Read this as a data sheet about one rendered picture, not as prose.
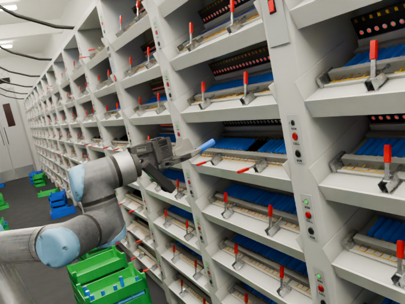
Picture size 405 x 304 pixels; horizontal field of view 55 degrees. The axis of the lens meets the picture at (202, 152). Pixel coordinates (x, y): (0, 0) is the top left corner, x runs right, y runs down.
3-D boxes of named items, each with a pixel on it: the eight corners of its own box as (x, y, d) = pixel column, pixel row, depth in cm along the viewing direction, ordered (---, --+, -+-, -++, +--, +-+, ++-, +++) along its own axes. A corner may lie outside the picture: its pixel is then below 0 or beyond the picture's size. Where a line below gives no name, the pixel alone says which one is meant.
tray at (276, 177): (299, 193, 102) (282, 165, 99) (196, 172, 156) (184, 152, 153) (345, 148, 109) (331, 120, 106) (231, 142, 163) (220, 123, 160)
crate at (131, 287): (89, 314, 180) (84, 298, 179) (79, 298, 198) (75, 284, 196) (148, 287, 194) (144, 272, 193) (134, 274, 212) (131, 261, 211)
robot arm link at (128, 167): (125, 188, 103) (116, 184, 111) (143, 182, 105) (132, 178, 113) (116, 155, 101) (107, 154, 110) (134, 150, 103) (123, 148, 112)
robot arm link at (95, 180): (74, 204, 105) (62, 169, 104) (118, 189, 110) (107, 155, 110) (79, 206, 97) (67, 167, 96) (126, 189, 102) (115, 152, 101)
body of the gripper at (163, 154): (172, 136, 109) (131, 148, 104) (179, 165, 110) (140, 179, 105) (162, 136, 116) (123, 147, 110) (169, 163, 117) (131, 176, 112)
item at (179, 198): (196, 215, 168) (179, 190, 163) (149, 194, 222) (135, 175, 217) (229, 185, 175) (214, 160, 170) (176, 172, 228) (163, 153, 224)
